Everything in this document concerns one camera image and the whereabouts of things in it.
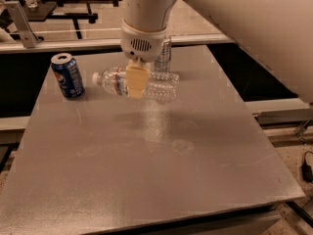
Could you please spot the metal barrier rail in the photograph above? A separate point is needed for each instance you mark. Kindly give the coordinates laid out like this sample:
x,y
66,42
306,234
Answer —
x,y
107,44

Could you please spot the left metal bracket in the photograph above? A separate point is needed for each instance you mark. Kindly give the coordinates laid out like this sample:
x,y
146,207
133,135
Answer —
x,y
17,14

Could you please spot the dark background table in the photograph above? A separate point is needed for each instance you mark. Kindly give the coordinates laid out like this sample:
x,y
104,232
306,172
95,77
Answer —
x,y
46,11

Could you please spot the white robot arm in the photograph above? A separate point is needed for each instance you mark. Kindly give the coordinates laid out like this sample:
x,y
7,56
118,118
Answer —
x,y
278,34

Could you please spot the clear plastic water bottle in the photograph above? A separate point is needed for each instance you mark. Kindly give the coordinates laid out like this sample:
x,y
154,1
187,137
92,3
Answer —
x,y
161,86

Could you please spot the black power adapter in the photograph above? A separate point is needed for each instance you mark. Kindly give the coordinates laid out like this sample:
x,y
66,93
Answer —
x,y
306,170

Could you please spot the silver energy drink can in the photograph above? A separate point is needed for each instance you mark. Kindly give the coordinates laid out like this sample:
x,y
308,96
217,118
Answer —
x,y
163,61

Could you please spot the blue Pepsi can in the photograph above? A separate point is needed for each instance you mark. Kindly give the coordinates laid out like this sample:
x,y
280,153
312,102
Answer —
x,y
66,71

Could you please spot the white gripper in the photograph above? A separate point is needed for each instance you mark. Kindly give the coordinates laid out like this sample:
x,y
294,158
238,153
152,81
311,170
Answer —
x,y
143,46

